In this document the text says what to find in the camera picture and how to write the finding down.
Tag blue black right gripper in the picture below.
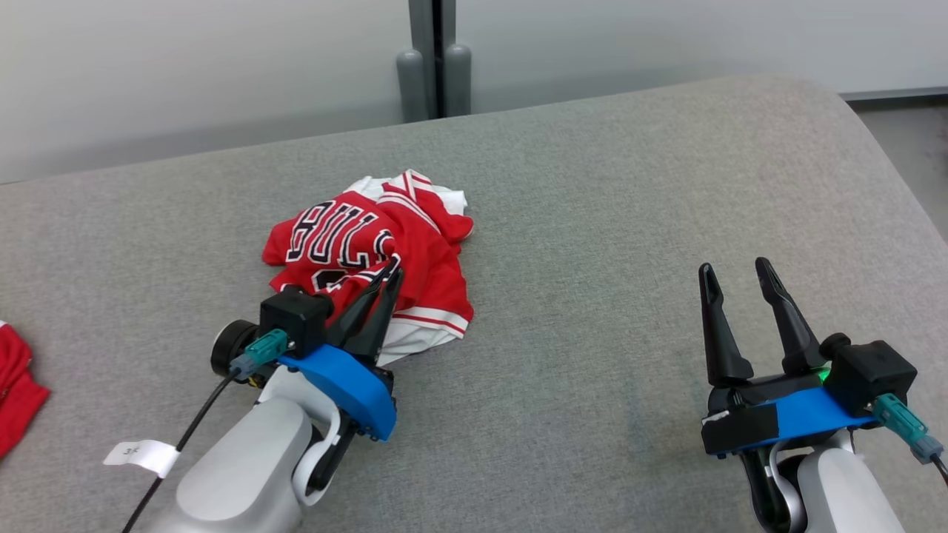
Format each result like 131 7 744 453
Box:
698 258 878 456

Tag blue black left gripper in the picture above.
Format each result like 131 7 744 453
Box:
278 268 404 443

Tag white paper cable label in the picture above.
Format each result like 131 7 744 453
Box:
104 440 180 478

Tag grey partition post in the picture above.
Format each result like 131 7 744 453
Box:
409 0 456 119

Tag red white shorts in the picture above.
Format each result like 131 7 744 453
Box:
0 321 51 460

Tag black left cable teal plug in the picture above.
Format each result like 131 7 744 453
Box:
122 329 290 533

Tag black right cable teal plug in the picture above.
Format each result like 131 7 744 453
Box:
872 394 948 486

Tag black cable teal plug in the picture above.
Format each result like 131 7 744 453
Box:
122 329 290 533
872 394 948 486

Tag grey cylindrical post bumper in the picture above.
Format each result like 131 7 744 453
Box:
396 48 430 123
443 43 473 118

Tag red white Bulls jersey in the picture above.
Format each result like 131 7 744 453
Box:
261 170 475 367

